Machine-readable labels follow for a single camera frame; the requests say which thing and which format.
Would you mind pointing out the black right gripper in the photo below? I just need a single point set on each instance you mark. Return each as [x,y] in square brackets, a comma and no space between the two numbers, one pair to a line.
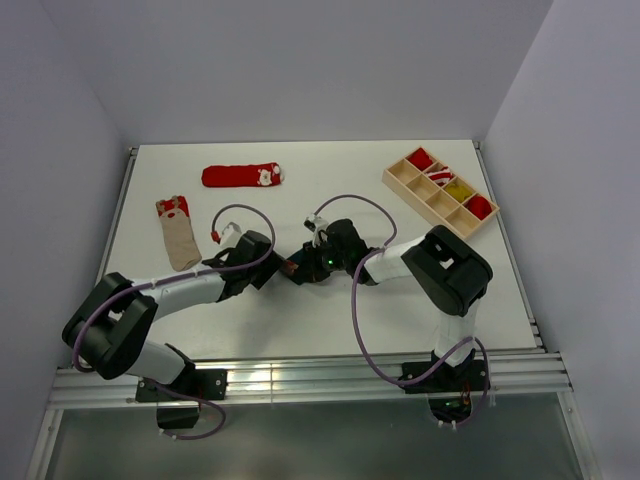
[314,272]

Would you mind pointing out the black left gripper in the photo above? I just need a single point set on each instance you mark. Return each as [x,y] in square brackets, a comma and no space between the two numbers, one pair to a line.
[267,272]

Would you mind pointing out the dark green reindeer sock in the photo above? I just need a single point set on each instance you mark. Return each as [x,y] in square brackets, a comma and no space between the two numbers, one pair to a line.
[292,263]

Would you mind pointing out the red reindeer sock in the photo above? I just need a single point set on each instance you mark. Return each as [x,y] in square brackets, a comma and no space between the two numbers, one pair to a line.
[480,207]

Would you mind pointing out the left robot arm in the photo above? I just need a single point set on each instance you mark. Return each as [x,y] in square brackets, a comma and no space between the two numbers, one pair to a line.
[110,329]

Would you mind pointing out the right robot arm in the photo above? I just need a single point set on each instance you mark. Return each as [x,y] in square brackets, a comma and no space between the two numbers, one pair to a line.
[453,276]

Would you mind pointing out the beige reindeer sock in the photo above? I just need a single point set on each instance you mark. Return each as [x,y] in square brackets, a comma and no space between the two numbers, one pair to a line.
[179,240]

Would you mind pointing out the red santa sock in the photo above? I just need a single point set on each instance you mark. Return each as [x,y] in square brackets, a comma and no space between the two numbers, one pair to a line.
[236,176]

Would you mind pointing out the wooden compartment tray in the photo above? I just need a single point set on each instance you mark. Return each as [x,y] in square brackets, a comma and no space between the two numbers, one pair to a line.
[432,202]

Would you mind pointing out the rolled red sock in tray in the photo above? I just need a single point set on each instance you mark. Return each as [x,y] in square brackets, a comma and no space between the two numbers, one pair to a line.
[420,159]

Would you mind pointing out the rolled striped sock in tray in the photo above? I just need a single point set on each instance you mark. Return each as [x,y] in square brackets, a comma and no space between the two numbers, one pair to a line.
[440,177]

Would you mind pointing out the rolled yellow sock in tray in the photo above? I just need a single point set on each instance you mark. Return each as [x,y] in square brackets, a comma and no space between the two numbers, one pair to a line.
[459,192]

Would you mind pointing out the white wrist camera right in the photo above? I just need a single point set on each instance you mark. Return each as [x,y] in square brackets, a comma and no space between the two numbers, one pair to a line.
[317,226]

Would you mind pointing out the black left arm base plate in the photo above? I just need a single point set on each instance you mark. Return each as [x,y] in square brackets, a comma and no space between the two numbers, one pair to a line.
[197,384]

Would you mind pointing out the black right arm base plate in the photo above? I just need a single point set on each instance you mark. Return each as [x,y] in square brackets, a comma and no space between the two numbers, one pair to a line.
[469,376]

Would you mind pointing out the black box under frame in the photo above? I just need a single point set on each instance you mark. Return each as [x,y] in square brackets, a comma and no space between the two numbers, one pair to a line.
[177,418]

